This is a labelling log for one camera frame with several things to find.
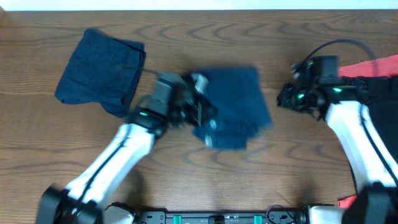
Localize navy blue shorts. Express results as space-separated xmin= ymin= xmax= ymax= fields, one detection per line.
xmin=54 ymin=29 xmax=146 ymax=118
xmin=193 ymin=67 xmax=272 ymax=151

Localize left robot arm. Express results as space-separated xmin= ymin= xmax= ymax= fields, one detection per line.
xmin=35 ymin=72 xmax=217 ymax=223

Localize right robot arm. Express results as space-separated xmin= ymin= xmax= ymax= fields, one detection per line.
xmin=277 ymin=55 xmax=397 ymax=223

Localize black patterned garment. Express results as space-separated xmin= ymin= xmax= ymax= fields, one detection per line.
xmin=348 ymin=75 xmax=398 ymax=187

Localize red cloth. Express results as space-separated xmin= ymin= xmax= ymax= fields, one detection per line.
xmin=338 ymin=55 xmax=397 ymax=208

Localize folded navy blue shorts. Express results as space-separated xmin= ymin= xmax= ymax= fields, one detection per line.
xmin=54 ymin=29 xmax=146 ymax=118

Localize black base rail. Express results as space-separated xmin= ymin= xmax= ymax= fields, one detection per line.
xmin=102 ymin=202 xmax=312 ymax=224

